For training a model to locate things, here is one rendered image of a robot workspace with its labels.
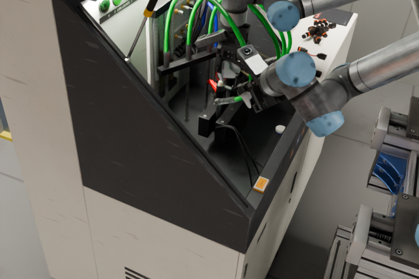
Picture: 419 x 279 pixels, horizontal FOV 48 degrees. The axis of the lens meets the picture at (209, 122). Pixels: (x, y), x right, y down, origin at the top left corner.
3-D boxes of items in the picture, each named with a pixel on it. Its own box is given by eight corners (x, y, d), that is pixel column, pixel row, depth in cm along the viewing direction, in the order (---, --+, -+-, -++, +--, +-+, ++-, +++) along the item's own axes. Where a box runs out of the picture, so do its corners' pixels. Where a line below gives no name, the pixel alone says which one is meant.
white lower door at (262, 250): (231, 358, 181) (249, 250, 138) (225, 355, 181) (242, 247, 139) (284, 236, 227) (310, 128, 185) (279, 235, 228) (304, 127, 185)
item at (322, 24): (323, 48, 196) (326, 37, 193) (299, 42, 199) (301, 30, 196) (336, 27, 213) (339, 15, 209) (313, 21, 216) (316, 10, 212)
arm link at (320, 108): (359, 108, 104) (330, 68, 104) (337, 132, 97) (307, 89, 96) (333, 120, 110) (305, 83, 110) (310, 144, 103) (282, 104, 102)
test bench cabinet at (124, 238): (224, 375, 185) (244, 256, 136) (103, 312, 203) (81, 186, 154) (281, 245, 236) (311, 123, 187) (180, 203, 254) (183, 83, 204)
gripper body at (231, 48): (239, 68, 139) (244, 31, 131) (213, 60, 141) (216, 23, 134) (249, 56, 144) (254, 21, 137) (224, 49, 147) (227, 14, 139)
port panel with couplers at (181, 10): (179, 53, 173) (180, -29, 154) (171, 50, 174) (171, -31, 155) (195, 38, 183) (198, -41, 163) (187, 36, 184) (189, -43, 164)
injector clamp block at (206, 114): (222, 159, 162) (226, 125, 152) (196, 149, 165) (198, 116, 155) (257, 108, 186) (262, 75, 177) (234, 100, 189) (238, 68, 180)
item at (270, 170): (250, 245, 139) (255, 209, 129) (236, 239, 140) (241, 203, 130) (308, 129, 184) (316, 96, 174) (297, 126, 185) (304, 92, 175)
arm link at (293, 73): (300, 95, 95) (275, 61, 95) (280, 103, 106) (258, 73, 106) (327, 73, 97) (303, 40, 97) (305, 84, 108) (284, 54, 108)
